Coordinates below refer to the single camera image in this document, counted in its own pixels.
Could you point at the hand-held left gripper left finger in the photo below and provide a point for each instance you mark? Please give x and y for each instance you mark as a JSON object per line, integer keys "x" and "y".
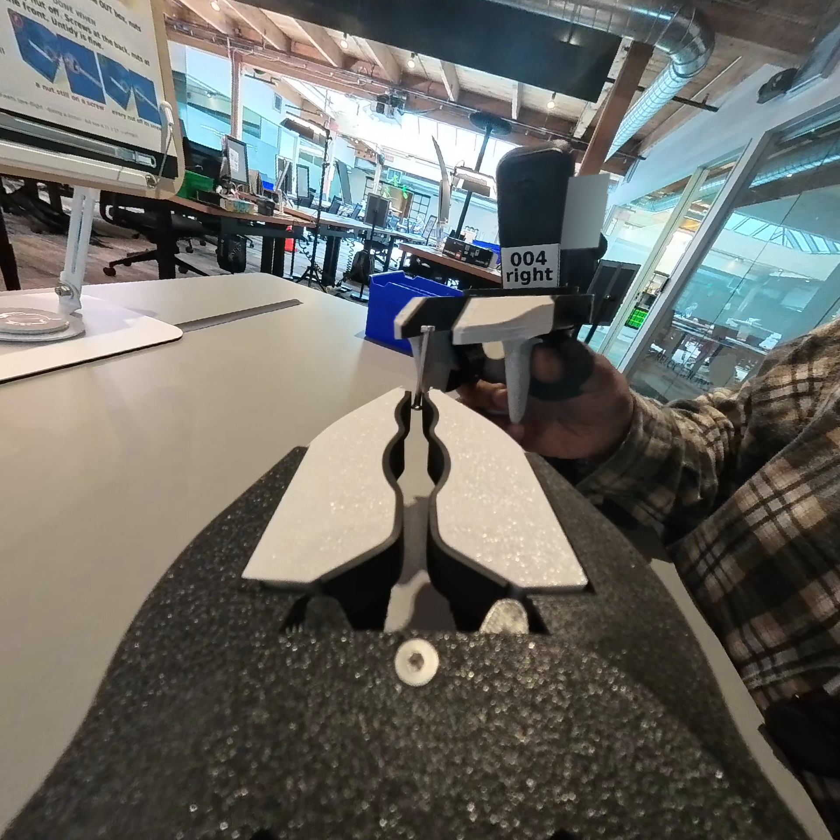
{"x": 328, "y": 512}

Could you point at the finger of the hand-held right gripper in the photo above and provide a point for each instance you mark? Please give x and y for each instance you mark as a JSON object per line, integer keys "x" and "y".
{"x": 405, "y": 315}
{"x": 499, "y": 318}

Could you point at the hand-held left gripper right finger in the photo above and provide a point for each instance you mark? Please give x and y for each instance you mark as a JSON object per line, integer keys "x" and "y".
{"x": 505, "y": 518}

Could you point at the silver steel bolt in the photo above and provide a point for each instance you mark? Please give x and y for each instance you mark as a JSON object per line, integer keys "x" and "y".
{"x": 422, "y": 367}

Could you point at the person's right forearm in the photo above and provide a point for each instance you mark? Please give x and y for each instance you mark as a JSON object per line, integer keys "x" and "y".
{"x": 735, "y": 459}

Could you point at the person's right hand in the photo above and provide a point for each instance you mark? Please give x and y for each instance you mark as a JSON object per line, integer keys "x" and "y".
{"x": 577, "y": 426}

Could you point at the blue plastic bin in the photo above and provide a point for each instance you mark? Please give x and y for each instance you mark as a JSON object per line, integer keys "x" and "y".
{"x": 394, "y": 308}

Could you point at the black backpack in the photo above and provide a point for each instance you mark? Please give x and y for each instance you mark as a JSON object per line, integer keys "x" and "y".
{"x": 361, "y": 269}

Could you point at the wooden desk black legs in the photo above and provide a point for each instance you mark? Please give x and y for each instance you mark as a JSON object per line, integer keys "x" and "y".
{"x": 275, "y": 218}
{"x": 446, "y": 259}

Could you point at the black panel green display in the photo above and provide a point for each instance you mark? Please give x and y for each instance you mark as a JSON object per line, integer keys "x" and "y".
{"x": 613, "y": 289}

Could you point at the wooden support beam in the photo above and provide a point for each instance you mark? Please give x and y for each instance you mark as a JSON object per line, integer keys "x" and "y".
{"x": 617, "y": 108}

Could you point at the black light stand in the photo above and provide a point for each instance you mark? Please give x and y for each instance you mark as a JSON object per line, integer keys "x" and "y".
{"x": 326, "y": 197}

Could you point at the black ceiling panel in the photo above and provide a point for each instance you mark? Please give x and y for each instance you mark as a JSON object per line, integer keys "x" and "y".
{"x": 459, "y": 39}

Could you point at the tissue box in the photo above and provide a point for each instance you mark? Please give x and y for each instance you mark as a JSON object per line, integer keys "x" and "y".
{"x": 236, "y": 205}

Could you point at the black computer monitor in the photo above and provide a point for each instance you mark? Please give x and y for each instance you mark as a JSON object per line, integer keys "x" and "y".
{"x": 236, "y": 161}

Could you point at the green plastic crate stack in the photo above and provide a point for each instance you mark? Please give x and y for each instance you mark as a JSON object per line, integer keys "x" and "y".
{"x": 200, "y": 186}

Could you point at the black office chair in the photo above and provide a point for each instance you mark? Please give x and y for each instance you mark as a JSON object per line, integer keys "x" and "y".
{"x": 151, "y": 223}

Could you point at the silver spiral air duct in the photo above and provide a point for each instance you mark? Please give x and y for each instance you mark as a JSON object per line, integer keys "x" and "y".
{"x": 669, "y": 85}

